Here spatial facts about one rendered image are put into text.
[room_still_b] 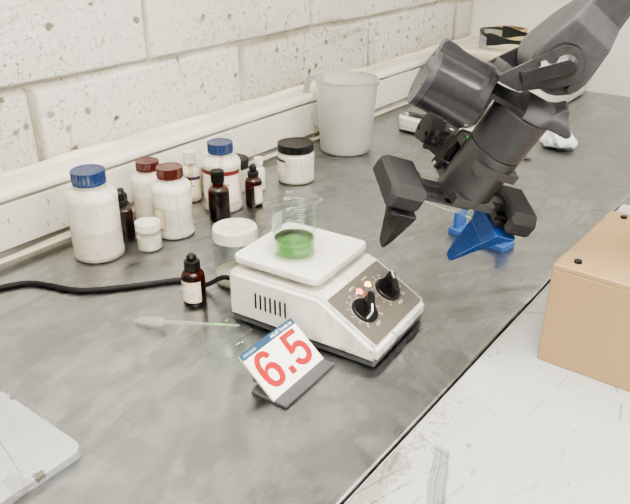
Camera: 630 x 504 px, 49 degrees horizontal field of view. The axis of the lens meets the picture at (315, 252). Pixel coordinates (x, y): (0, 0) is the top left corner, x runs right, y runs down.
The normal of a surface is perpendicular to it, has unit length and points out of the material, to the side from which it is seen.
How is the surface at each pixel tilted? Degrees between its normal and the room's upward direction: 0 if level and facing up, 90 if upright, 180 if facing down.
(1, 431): 0
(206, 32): 90
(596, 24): 65
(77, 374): 0
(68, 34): 90
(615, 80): 90
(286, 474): 0
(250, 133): 90
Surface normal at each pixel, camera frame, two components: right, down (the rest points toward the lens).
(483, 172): 0.18, 0.73
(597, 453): 0.00, -0.90
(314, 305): -0.54, 0.37
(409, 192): 0.42, 0.05
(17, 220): 0.80, 0.27
